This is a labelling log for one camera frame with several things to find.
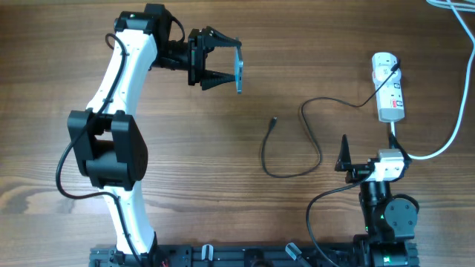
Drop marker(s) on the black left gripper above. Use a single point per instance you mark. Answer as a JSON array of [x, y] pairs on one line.
[[196, 45]]

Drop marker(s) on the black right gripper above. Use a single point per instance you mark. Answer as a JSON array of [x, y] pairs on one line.
[[358, 171]]

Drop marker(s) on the blue screen smartphone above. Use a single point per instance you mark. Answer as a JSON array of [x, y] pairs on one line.
[[238, 70]]

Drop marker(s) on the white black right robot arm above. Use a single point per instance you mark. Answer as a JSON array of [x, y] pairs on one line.
[[390, 219]]

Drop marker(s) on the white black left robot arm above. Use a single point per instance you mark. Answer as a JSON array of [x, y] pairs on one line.
[[105, 139]]

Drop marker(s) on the white power strip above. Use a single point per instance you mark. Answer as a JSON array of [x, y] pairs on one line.
[[387, 77]]

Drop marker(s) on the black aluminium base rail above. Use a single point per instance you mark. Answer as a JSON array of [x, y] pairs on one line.
[[331, 254]]

